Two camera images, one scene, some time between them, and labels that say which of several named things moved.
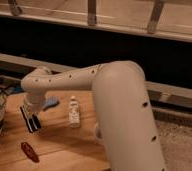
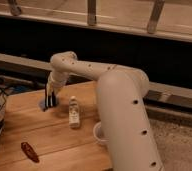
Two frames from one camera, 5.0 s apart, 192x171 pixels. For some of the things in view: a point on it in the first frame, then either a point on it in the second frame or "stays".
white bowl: (97, 133) stays
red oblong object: (25, 146) stays
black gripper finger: (30, 124) to (48, 100)
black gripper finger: (36, 122) to (53, 101)
